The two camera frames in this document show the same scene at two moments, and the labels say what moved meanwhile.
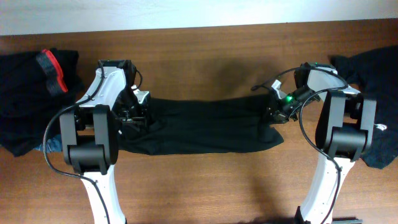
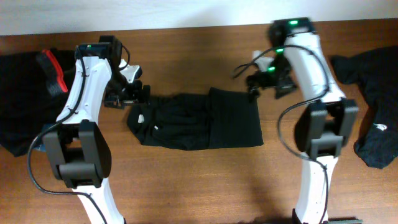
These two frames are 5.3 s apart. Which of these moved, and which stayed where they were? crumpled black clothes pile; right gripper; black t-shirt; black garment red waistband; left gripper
Moved: black t-shirt; right gripper; left gripper
Stayed: crumpled black clothes pile; black garment red waistband
